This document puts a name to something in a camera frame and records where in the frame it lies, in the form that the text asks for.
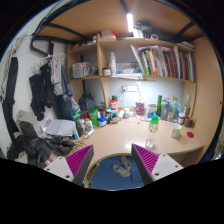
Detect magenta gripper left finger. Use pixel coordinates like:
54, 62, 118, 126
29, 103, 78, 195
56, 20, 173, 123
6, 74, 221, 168
44, 144, 95, 187

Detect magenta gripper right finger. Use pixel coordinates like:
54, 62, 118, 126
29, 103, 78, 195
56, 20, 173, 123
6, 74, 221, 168
130, 143, 184, 186

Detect grey slipper right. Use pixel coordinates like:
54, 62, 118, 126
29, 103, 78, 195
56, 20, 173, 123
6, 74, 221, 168
121, 156, 131, 171

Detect grey slipper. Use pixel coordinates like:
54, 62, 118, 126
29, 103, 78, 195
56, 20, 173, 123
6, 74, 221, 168
112, 165, 131, 177
121, 156, 131, 171

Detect grey slipper left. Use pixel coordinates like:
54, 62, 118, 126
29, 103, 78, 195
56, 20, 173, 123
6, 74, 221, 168
112, 165, 131, 177

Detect blue floor mat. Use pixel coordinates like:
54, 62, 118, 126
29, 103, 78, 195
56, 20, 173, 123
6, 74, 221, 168
90, 156, 143, 190

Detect small white bottle orange cap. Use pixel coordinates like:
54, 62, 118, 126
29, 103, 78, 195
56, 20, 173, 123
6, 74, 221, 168
85, 118, 93, 133

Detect clear bottle green cap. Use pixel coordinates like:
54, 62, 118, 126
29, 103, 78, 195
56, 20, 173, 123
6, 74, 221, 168
146, 115, 159, 148

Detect grey folded paper stack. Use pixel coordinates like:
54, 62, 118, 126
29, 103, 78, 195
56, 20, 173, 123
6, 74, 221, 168
45, 119, 76, 136

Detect white ceramic mug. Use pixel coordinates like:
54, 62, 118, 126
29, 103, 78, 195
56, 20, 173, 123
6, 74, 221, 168
170, 123, 181, 138

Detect blue lid white jar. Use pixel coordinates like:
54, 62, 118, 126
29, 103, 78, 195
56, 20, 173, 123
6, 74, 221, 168
98, 117, 107, 127

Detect green container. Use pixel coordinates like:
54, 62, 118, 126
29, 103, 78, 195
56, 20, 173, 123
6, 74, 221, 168
88, 109, 98, 127

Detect red round coaster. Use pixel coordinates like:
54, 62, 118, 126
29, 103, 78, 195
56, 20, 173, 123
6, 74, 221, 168
187, 132, 194, 138

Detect pink pouch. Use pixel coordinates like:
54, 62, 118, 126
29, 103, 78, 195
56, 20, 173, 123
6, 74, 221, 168
136, 102, 145, 116

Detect pile of dark clothes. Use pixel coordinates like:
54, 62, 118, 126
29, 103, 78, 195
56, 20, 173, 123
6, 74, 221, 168
7, 110, 74, 168

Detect brown cup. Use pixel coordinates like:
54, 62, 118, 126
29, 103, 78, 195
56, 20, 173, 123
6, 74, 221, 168
184, 116, 196, 128

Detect black backpack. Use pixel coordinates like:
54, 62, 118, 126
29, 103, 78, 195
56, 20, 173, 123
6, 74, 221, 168
79, 93, 95, 111

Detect green tall bottle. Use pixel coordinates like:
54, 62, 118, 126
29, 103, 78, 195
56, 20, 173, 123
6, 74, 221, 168
157, 95, 162, 117

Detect dark hanging clothes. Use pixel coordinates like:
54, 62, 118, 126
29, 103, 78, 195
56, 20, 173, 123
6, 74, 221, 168
29, 53, 73, 121

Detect clear plastic storage box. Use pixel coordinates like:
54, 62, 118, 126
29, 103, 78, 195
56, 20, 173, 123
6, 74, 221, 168
71, 62, 90, 78

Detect row of books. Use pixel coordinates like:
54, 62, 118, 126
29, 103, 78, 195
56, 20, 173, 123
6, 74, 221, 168
131, 45, 195, 82

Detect white spray bottle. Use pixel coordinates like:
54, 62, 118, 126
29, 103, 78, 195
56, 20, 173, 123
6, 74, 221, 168
110, 52, 116, 76

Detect fluorescent tube light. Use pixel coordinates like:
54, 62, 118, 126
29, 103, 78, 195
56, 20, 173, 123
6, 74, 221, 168
126, 13, 133, 32

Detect black hanging strap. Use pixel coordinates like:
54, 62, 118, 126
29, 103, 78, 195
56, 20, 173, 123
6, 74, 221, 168
1, 56, 20, 141

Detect wall power socket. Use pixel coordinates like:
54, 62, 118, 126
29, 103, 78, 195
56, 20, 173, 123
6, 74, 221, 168
122, 86, 138, 92

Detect wooden wall shelf unit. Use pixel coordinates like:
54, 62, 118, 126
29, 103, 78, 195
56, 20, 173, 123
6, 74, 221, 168
67, 37, 196, 114

